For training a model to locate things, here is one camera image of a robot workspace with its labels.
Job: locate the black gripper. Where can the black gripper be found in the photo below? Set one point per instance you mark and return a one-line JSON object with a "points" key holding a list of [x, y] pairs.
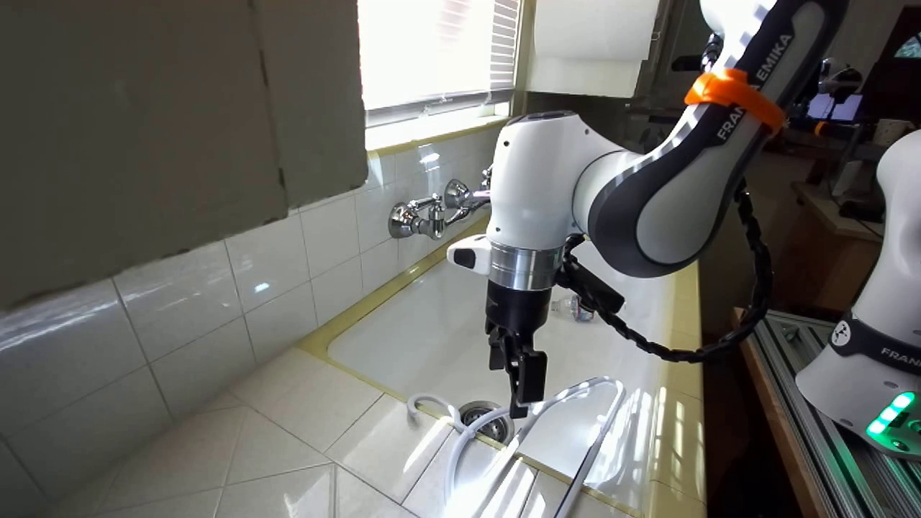
{"points": [[518, 313]]}

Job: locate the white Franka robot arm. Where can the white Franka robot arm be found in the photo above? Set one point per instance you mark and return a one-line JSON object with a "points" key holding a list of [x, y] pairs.
{"points": [[547, 183]]}

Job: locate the white sink basin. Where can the white sink basin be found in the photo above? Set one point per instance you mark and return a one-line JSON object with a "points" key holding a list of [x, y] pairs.
{"points": [[422, 336]]}

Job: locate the white window blinds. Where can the white window blinds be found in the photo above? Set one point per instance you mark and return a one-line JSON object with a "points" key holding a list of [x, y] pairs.
{"points": [[504, 47]]}

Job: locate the white paper towel roll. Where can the white paper towel roll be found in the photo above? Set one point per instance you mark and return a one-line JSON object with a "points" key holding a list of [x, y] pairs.
{"points": [[594, 47]]}

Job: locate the lit computer monitor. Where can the lit computer monitor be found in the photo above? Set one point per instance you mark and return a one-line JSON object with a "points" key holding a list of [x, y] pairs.
{"points": [[843, 107]]}

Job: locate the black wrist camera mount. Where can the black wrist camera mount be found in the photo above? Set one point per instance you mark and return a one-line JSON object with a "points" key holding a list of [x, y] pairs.
{"points": [[586, 288]]}

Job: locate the chrome wall faucet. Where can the chrome wall faucet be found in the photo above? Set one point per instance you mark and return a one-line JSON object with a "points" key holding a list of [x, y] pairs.
{"points": [[422, 218]]}

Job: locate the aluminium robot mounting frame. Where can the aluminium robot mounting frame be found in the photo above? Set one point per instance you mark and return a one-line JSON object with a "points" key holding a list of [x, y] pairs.
{"points": [[816, 451]]}

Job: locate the grey wall cabinet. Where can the grey wall cabinet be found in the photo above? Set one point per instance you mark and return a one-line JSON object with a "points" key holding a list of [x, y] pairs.
{"points": [[145, 124]]}

